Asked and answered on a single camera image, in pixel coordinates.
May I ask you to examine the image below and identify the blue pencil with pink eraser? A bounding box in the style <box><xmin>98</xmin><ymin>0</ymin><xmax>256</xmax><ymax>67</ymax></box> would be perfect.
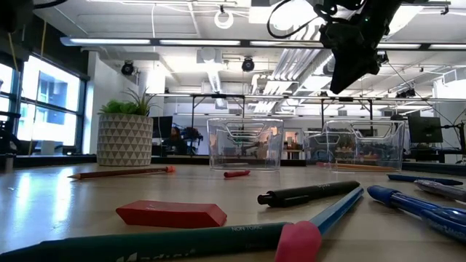
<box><xmin>275</xmin><ymin>187</ymin><xmax>365</xmax><ymax>262</ymax></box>

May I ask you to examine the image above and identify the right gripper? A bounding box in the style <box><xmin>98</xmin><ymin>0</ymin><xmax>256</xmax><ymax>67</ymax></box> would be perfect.
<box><xmin>320</xmin><ymin>20</ymin><xmax>389</xmax><ymax>95</ymax></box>

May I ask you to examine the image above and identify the long ceiling light bar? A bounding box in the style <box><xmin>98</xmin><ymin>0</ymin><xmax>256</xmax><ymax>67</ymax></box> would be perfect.
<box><xmin>60</xmin><ymin>35</ymin><xmax>466</xmax><ymax>51</ymax></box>

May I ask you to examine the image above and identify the clear plastic bin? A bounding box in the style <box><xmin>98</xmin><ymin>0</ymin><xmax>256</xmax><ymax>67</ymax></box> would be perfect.
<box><xmin>303</xmin><ymin>119</ymin><xmax>406</xmax><ymax>174</ymax></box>
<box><xmin>206</xmin><ymin>116</ymin><xmax>285</xmax><ymax>172</ymax></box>

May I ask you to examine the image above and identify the red pencil with orange eraser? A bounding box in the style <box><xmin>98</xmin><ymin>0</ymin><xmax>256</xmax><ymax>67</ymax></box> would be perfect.
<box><xmin>68</xmin><ymin>165</ymin><xmax>176</xmax><ymax>180</ymax></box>

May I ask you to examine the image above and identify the black pen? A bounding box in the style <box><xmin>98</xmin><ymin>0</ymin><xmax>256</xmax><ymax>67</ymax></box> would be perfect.
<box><xmin>257</xmin><ymin>180</ymin><xmax>361</xmax><ymax>208</ymax></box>

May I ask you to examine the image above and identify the person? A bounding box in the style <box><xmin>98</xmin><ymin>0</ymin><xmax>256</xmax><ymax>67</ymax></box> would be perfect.
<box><xmin>165</xmin><ymin>126</ymin><xmax>189</xmax><ymax>156</ymax></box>

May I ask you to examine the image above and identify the large window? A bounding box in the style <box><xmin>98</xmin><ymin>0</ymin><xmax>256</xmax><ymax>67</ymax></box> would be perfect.
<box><xmin>0</xmin><ymin>54</ymin><xmax>88</xmax><ymax>156</ymax></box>

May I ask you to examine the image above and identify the succulent in patterned grey pot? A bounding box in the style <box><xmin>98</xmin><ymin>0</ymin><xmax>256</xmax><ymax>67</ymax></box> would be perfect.
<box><xmin>96</xmin><ymin>87</ymin><xmax>159</xmax><ymax>167</ymax></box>

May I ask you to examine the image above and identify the black background rig frame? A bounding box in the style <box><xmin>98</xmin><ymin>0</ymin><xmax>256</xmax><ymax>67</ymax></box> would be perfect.
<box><xmin>189</xmin><ymin>93</ymin><xmax>246</xmax><ymax>121</ymax></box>
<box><xmin>319</xmin><ymin>96</ymin><xmax>375</xmax><ymax>128</ymax></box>

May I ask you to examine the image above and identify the grey pen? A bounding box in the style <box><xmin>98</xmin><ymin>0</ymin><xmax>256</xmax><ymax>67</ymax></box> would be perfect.
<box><xmin>414</xmin><ymin>179</ymin><xmax>466</xmax><ymax>203</ymax></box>

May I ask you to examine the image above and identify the red eraser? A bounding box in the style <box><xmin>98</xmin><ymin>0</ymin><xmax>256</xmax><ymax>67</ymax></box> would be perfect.
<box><xmin>115</xmin><ymin>199</ymin><xmax>228</xmax><ymax>229</ymax></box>

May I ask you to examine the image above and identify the black aluminium table frame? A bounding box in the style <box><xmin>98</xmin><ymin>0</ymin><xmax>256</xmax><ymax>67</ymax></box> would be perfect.
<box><xmin>0</xmin><ymin>152</ymin><xmax>466</xmax><ymax>176</ymax></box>

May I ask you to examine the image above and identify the red crayon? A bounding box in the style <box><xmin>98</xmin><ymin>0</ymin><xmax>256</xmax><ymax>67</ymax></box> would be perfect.
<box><xmin>223</xmin><ymin>170</ymin><xmax>251</xmax><ymax>179</ymax></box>

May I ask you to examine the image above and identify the white hanging ring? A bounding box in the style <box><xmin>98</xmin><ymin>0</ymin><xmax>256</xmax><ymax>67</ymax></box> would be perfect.
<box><xmin>213</xmin><ymin>9</ymin><xmax>234</xmax><ymax>30</ymax></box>

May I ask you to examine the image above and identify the dark blue pen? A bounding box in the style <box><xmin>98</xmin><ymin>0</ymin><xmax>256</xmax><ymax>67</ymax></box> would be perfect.
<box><xmin>387</xmin><ymin>173</ymin><xmax>464</xmax><ymax>186</ymax></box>

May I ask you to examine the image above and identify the black computer monitor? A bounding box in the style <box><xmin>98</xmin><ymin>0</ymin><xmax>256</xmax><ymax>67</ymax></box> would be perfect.
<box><xmin>151</xmin><ymin>115</ymin><xmax>174</xmax><ymax>139</ymax></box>
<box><xmin>407</xmin><ymin>115</ymin><xmax>444</xmax><ymax>144</ymax></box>

